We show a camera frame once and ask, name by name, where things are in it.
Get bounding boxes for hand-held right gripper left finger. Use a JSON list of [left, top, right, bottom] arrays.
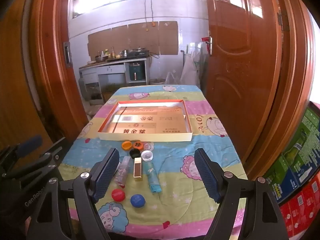
[[25, 147, 120, 240]]

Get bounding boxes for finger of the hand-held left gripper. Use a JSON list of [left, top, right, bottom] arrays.
[[0, 135, 43, 170], [0, 137, 73, 188]]

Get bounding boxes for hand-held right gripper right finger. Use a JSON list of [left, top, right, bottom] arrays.
[[194, 148, 290, 240]]

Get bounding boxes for clear plastic tube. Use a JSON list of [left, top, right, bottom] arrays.
[[114, 156, 132, 188]]

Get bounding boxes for red bottle cap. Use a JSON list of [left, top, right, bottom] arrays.
[[111, 189, 125, 202]]

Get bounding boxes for gold lipstick box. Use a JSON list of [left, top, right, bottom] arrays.
[[133, 157, 143, 182]]

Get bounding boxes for blue bottle cap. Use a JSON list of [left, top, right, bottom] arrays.
[[130, 194, 146, 209]]

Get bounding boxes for teal printed tube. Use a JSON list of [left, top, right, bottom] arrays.
[[146, 161, 161, 193]]

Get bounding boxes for shallow orange rimmed box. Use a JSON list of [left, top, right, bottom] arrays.
[[97, 100, 193, 142]]

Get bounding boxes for striped sheep print blanket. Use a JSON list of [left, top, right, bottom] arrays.
[[60, 84, 248, 236]]

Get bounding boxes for metal door strike plate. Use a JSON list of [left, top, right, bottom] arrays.
[[64, 42, 73, 68]]

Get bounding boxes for red printed carton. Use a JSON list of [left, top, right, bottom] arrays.
[[279, 177, 320, 239]]

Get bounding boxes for brown wooden door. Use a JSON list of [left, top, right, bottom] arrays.
[[204, 0, 283, 160]]

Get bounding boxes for clear plastic bag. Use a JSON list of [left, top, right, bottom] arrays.
[[165, 72, 181, 85]]

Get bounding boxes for white kitchen counter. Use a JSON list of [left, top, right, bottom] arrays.
[[79, 56, 152, 105]]

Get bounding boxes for white hanging sack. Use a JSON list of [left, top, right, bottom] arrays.
[[180, 52, 203, 85]]

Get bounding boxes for dark green air fryer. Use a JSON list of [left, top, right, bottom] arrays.
[[129, 62, 145, 81]]

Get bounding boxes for black gas stove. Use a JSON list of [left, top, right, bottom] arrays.
[[126, 49, 150, 58]]

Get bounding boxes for metal door hinge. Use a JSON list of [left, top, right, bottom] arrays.
[[277, 5, 290, 33]]

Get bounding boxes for brown wooden door frame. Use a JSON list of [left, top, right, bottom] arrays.
[[22, 0, 317, 180]]

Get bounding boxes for silver door handle red ribbon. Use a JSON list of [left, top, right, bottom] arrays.
[[202, 36, 213, 55]]

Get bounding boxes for cardboard wall covering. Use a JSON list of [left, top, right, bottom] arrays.
[[88, 21, 179, 58]]

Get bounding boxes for hanging power cable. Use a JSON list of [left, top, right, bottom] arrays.
[[144, 0, 157, 30]]

